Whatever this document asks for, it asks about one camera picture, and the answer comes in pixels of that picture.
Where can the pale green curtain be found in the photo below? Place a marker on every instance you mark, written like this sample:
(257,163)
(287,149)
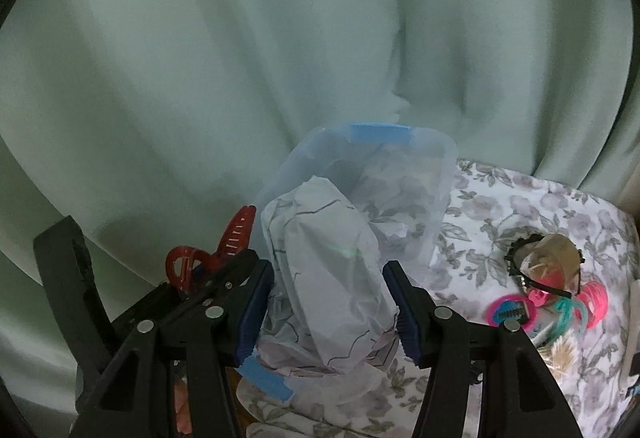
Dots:
(151,121)

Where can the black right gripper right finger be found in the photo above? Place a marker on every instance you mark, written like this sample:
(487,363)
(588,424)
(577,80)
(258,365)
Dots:
(520,397)

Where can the red hair claw clip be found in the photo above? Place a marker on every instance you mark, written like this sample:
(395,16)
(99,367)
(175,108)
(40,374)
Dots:
(188,268)

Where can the bundle of wooden toothpicks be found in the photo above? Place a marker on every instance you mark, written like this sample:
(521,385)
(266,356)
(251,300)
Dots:
(561,355)

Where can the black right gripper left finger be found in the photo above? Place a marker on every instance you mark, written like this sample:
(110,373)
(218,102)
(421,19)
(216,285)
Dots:
(208,335)

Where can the brown packing tape roll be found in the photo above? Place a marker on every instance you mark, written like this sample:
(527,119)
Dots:
(555,262)

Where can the white paper ball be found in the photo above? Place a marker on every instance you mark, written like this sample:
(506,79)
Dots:
(329,311)

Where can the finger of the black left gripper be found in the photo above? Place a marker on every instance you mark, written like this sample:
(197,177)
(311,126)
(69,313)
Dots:
(235,271)

